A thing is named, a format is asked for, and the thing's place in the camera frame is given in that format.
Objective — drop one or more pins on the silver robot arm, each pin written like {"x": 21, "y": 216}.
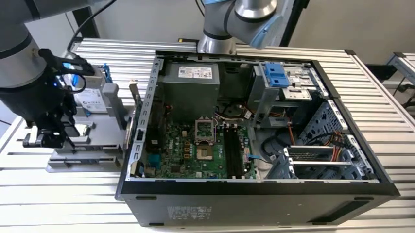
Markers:
{"x": 16, "y": 48}

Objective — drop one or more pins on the black RAM slot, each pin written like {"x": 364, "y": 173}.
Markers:
{"x": 226, "y": 150}
{"x": 235, "y": 150}
{"x": 231, "y": 150}
{"x": 239, "y": 150}

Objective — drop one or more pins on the silver CPU chip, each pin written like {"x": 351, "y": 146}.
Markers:
{"x": 82, "y": 129}

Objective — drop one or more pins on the hard disk in blue carrier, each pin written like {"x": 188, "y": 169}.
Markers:
{"x": 93, "y": 99}

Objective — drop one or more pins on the grey plastic parts rack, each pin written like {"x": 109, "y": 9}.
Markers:
{"x": 102, "y": 136}

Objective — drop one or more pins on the green graphics card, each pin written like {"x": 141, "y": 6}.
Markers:
{"x": 132, "y": 92}

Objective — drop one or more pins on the black case fan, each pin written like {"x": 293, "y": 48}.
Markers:
{"x": 153, "y": 138}

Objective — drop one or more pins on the teal board connector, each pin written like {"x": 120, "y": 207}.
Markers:
{"x": 153, "y": 161}

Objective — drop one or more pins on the grey power supply unit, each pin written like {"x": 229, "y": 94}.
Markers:
{"x": 188, "y": 97}

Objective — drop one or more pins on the green motherboard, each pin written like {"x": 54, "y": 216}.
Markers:
{"x": 174, "y": 155}

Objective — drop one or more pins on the black yellow-tipped bar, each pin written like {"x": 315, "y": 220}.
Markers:
{"x": 188, "y": 40}

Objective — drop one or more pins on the CPU socket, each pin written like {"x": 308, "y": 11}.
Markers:
{"x": 204, "y": 151}

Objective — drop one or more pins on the black round case speaker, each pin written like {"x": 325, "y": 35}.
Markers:
{"x": 231, "y": 111}

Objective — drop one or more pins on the grey metal drive cage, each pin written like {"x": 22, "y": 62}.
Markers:
{"x": 259, "y": 97}

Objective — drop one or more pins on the black and grey PC case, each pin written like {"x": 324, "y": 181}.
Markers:
{"x": 259, "y": 208}

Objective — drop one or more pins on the perforated metal disk bay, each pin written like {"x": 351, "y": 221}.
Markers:
{"x": 311, "y": 154}

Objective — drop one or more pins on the neighbouring metal slat table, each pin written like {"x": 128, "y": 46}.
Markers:
{"x": 403, "y": 65}

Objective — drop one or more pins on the black frame post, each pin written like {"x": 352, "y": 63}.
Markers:
{"x": 88, "y": 26}
{"x": 299, "y": 24}

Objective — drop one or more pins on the blue plastic drive bracket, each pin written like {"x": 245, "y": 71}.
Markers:
{"x": 275, "y": 75}

